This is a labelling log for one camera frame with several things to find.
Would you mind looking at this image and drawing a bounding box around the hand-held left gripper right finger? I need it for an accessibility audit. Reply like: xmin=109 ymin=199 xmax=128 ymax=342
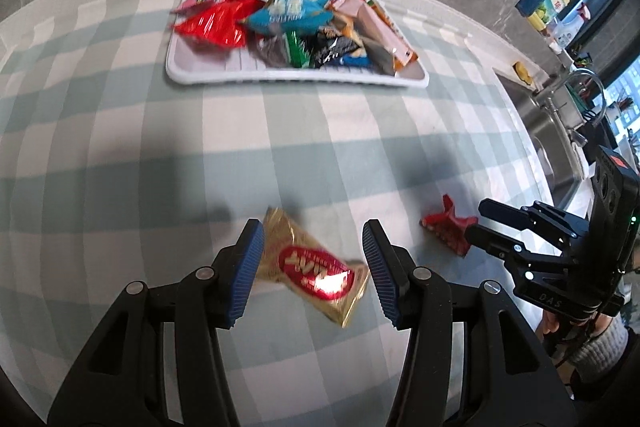
xmin=361 ymin=219 xmax=581 ymax=427

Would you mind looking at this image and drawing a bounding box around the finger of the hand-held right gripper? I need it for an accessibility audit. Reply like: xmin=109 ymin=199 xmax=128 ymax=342
xmin=478 ymin=199 xmax=589 ymax=241
xmin=465 ymin=226 xmax=567 ymax=274

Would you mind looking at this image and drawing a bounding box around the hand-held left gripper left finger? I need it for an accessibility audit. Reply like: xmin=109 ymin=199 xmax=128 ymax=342
xmin=47 ymin=218 xmax=266 ymax=427

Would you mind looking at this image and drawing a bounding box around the small red candy packet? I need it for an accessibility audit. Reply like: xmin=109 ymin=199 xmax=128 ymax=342
xmin=419 ymin=194 xmax=480 ymax=256

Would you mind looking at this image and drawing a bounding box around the gold packet with red label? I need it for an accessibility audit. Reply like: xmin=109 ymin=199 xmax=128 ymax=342
xmin=250 ymin=206 xmax=371 ymax=329

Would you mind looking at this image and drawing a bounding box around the white plastic tray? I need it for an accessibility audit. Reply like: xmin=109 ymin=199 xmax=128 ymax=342
xmin=165 ymin=0 xmax=430 ymax=88

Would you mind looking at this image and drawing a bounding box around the red shiny snack packet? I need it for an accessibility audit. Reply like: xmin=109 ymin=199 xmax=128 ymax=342
xmin=172 ymin=0 xmax=266 ymax=48

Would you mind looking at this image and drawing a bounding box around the pile of mixed snack packets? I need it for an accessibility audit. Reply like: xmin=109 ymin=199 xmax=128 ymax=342
xmin=170 ymin=0 xmax=420 ymax=74

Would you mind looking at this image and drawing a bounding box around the person's right forearm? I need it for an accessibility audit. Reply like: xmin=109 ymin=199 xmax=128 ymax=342
xmin=565 ymin=312 xmax=640 ymax=403

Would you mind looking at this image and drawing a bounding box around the person's right hand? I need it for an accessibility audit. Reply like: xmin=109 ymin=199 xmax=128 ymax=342
xmin=535 ymin=307 xmax=570 ymax=349

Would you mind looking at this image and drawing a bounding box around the steel sink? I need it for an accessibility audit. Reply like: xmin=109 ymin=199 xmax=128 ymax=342
xmin=492 ymin=67 xmax=596 ymax=208

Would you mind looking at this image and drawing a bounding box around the steel faucet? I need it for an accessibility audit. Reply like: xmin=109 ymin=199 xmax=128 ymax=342
xmin=547 ymin=69 xmax=608 ymax=148

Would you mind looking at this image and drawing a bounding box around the checked tablecloth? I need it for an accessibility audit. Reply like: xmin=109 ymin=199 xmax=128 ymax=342
xmin=0 ymin=0 xmax=581 ymax=427

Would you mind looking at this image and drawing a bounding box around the white container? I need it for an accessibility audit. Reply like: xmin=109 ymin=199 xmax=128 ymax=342
xmin=547 ymin=14 xmax=587 ymax=54

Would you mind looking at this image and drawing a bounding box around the yellow green container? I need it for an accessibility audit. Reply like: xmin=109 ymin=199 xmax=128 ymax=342
xmin=516 ymin=0 xmax=581 ymax=32

